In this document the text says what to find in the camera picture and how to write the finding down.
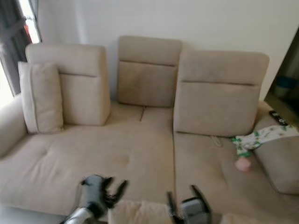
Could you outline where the beige sofa backrest cushion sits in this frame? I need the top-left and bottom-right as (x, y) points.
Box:
(117, 36), (183, 109)
(26, 43), (112, 126)
(173, 50), (271, 138)

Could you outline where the pink soft toy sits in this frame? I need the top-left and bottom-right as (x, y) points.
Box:
(236, 157), (252, 173)

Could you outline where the black remote control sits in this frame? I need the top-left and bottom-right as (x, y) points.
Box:
(269, 111), (290, 127)

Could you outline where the bright window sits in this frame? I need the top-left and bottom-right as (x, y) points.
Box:
(18, 0), (42, 44)

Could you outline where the dark grey curtain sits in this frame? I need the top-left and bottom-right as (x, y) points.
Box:
(0, 0), (40, 97)

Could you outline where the green white patterned cloth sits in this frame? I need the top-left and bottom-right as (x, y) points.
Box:
(231, 125), (299, 157)

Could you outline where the beige fabric sofa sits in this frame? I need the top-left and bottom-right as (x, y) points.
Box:
(0, 35), (299, 220)

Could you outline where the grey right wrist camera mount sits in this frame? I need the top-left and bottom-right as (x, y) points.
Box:
(182, 198), (214, 224)

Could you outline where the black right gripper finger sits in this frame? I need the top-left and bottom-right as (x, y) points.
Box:
(189, 185), (212, 210)
(167, 191), (185, 223)

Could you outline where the dark side cabinet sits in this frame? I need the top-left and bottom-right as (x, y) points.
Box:
(264, 44), (299, 126)

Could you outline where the small beige throw pillow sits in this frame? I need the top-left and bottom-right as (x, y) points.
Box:
(18, 62), (64, 135)

